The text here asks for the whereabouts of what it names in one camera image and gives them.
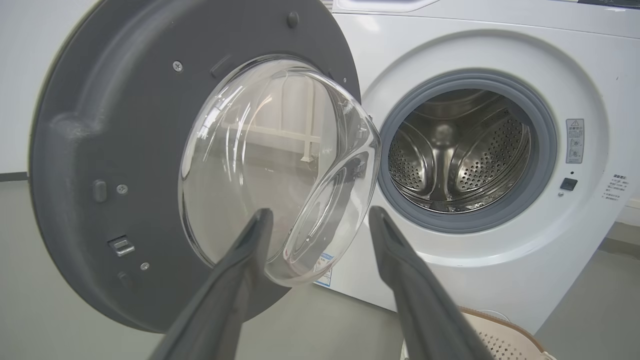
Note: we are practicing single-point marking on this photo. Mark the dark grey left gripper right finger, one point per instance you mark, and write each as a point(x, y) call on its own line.
point(420, 300)

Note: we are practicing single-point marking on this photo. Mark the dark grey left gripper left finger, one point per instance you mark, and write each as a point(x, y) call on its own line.
point(225, 300)

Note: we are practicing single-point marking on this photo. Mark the black round glass washer door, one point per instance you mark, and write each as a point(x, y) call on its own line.
point(125, 125)

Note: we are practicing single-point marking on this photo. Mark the white front-load washing machine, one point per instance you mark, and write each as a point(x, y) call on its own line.
point(500, 275)

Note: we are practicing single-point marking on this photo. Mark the cream perforated basket brown rim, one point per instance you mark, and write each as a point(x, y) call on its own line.
point(505, 340)

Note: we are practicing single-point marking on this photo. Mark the stainless steel washing machine drum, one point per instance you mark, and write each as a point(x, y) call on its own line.
point(465, 155)

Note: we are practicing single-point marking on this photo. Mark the grey rubber door seal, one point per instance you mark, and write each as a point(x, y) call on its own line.
point(542, 165)

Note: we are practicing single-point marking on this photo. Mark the black door latch socket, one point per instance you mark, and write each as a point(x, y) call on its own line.
point(568, 184)

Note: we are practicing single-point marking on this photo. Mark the blue energy label sticker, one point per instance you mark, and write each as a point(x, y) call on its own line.
point(325, 272)

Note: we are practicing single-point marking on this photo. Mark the grey warning label sticker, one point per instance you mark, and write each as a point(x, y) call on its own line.
point(575, 141)

